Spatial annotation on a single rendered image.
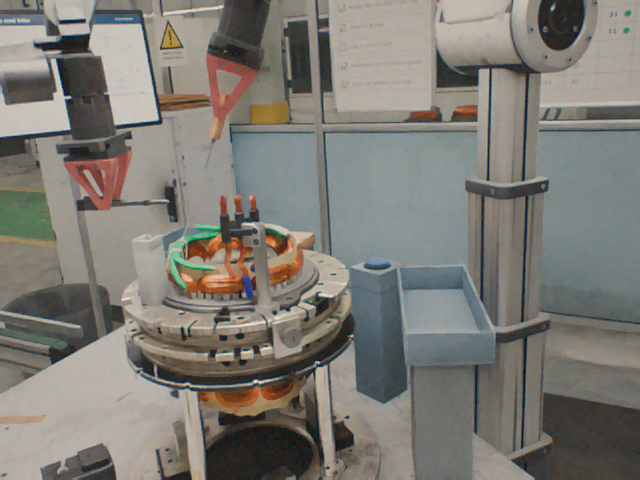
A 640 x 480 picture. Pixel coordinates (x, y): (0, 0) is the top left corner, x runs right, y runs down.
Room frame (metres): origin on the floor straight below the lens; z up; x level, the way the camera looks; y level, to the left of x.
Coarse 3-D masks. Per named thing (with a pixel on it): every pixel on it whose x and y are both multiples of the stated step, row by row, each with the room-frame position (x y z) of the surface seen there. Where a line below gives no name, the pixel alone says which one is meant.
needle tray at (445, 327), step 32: (416, 288) 0.91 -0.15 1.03; (448, 288) 0.90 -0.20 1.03; (416, 320) 0.79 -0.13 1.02; (448, 320) 0.79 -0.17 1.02; (480, 320) 0.74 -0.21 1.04; (416, 352) 0.67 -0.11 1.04; (448, 352) 0.66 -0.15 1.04; (480, 352) 0.66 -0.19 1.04; (416, 384) 0.74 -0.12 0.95; (448, 384) 0.74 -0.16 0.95; (416, 416) 0.74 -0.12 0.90; (448, 416) 0.74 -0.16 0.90; (416, 448) 0.74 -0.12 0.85; (448, 448) 0.74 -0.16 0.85
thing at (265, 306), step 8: (256, 224) 0.68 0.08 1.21; (264, 224) 0.68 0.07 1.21; (264, 232) 0.68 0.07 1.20; (264, 240) 0.68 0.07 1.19; (256, 248) 0.68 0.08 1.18; (264, 248) 0.68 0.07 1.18; (256, 256) 0.69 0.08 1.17; (264, 256) 0.68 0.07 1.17; (256, 264) 0.69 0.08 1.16; (264, 264) 0.68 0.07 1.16; (256, 272) 0.69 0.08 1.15; (264, 272) 0.68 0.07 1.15; (256, 280) 0.69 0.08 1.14; (264, 280) 0.68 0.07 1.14; (264, 288) 0.68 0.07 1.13; (264, 296) 0.68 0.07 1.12; (256, 304) 0.69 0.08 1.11; (264, 304) 0.68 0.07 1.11; (272, 304) 0.69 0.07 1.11; (256, 312) 0.69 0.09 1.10; (264, 312) 0.68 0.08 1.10; (272, 312) 0.68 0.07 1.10
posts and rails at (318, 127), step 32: (32, 0) 4.17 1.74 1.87; (320, 96) 3.25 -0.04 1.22; (256, 128) 3.44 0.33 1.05; (288, 128) 3.34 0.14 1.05; (320, 128) 3.25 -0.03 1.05; (352, 128) 3.17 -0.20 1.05; (384, 128) 3.08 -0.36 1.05; (416, 128) 3.00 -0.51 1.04; (448, 128) 2.93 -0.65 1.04; (544, 128) 2.73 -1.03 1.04; (576, 128) 2.67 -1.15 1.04; (608, 128) 2.61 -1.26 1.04; (320, 160) 3.25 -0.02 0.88; (320, 192) 3.26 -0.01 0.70; (320, 224) 3.26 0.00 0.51; (576, 320) 2.64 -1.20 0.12; (608, 320) 2.59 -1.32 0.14
